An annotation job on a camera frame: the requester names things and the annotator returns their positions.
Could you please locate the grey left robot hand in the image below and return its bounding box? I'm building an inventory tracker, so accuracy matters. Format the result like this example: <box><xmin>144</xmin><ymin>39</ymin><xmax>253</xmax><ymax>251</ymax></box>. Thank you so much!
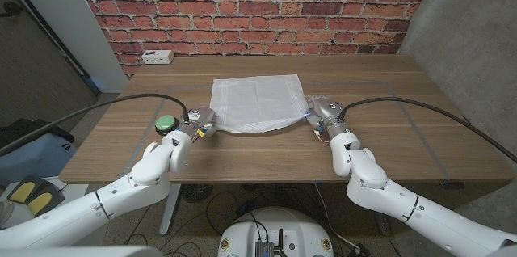
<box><xmin>176</xmin><ymin>105</ymin><xmax>217</xmax><ymax>142</ymax></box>

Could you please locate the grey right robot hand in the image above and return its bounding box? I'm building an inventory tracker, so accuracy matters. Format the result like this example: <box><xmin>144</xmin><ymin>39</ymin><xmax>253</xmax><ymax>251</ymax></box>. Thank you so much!
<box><xmin>305</xmin><ymin>94</ymin><xmax>351</xmax><ymax>141</ymax></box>

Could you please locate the white handkerchief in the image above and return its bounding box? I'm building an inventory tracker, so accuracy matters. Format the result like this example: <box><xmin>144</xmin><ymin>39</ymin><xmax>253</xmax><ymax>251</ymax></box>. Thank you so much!
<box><xmin>209</xmin><ymin>73</ymin><xmax>310</xmax><ymax>134</ymax></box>

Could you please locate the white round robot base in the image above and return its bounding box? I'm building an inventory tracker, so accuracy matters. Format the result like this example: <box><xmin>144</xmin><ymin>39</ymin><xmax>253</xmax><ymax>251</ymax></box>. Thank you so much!
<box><xmin>217</xmin><ymin>207</ymin><xmax>335</xmax><ymax>257</ymax></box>

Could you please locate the green push button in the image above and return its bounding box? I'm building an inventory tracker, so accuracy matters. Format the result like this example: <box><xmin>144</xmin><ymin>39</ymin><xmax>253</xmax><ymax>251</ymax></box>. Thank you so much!
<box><xmin>154</xmin><ymin>114</ymin><xmax>181</xmax><ymax>137</ymax></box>

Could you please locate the small black floor fan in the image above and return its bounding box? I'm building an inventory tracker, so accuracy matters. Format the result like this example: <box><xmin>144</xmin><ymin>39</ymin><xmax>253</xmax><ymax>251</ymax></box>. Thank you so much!
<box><xmin>180</xmin><ymin>183</ymin><xmax>214</xmax><ymax>204</ymax></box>

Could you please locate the white power strip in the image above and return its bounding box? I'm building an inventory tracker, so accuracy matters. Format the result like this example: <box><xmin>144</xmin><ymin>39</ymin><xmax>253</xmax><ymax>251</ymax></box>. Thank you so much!
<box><xmin>141</xmin><ymin>49</ymin><xmax>175</xmax><ymax>65</ymax></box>

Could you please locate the white table leg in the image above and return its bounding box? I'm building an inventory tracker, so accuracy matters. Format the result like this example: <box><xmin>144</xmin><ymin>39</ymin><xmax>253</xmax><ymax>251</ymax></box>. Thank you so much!
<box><xmin>158</xmin><ymin>183</ymin><xmax>183</xmax><ymax>236</ymax></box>

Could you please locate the red brick printed backdrop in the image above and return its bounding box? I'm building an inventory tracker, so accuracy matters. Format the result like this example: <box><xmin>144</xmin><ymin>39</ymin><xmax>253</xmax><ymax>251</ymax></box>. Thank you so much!
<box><xmin>66</xmin><ymin>0</ymin><xmax>439</xmax><ymax>78</ymax></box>

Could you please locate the grey table leg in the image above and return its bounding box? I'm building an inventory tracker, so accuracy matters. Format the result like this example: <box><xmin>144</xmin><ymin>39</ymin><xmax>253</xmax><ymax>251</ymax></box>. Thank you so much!
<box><xmin>373</xmin><ymin>212</ymin><xmax>393</xmax><ymax>237</ymax></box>

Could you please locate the grey electronics box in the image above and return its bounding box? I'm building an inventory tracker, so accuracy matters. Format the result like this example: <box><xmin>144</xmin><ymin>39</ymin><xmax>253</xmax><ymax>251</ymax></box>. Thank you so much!
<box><xmin>254</xmin><ymin>240</ymin><xmax>276</xmax><ymax>257</ymax></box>

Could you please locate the blue storage bin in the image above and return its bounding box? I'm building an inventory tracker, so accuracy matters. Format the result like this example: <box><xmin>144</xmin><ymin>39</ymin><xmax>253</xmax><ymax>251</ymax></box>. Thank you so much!
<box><xmin>0</xmin><ymin>133</ymin><xmax>78</xmax><ymax>187</ymax></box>

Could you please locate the black cloth bag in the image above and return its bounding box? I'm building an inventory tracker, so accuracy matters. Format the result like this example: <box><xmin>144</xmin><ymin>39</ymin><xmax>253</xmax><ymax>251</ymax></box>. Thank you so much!
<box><xmin>0</xmin><ymin>118</ymin><xmax>75</xmax><ymax>157</ymax></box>

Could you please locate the black yellow foot pedal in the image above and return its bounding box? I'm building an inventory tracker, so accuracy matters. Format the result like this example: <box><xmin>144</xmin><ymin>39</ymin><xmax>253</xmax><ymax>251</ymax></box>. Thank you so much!
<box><xmin>6</xmin><ymin>175</ymin><xmax>42</xmax><ymax>205</ymax></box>
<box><xmin>23</xmin><ymin>186</ymin><xmax>66</xmax><ymax>218</ymax></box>

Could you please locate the white pillar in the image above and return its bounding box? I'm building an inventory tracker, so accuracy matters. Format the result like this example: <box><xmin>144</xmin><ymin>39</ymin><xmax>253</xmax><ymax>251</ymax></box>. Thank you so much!
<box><xmin>2</xmin><ymin>0</ymin><xmax>130</xmax><ymax>93</ymax></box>

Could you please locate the grey perforated panel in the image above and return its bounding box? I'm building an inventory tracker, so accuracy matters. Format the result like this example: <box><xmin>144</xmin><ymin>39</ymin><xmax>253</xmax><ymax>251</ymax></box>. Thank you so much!
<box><xmin>0</xmin><ymin>0</ymin><xmax>100</xmax><ymax>129</ymax></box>

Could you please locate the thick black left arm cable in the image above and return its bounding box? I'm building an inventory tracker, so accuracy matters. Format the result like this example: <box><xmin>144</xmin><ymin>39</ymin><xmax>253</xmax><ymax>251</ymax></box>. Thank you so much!
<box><xmin>0</xmin><ymin>93</ymin><xmax>191</xmax><ymax>158</ymax></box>

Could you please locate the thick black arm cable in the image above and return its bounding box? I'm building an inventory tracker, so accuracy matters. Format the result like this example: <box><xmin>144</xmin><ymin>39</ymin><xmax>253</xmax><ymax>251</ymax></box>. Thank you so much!
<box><xmin>0</xmin><ymin>93</ymin><xmax>191</xmax><ymax>158</ymax></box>
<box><xmin>338</xmin><ymin>95</ymin><xmax>517</xmax><ymax>166</ymax></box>

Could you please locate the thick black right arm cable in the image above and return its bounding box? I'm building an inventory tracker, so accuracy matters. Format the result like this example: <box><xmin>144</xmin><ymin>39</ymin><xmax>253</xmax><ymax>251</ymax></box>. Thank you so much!
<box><xmin>338</xmin><ymin>95</ymin><xmax>517</xmax><ymax>166</ymax></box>

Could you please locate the white floor cable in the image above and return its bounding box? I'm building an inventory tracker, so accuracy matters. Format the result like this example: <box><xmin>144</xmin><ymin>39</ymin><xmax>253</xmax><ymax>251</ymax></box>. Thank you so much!
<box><xmin>313</xmin><ymin>183</ymin><xmax>361</xmax><ymax>251</ymax></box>

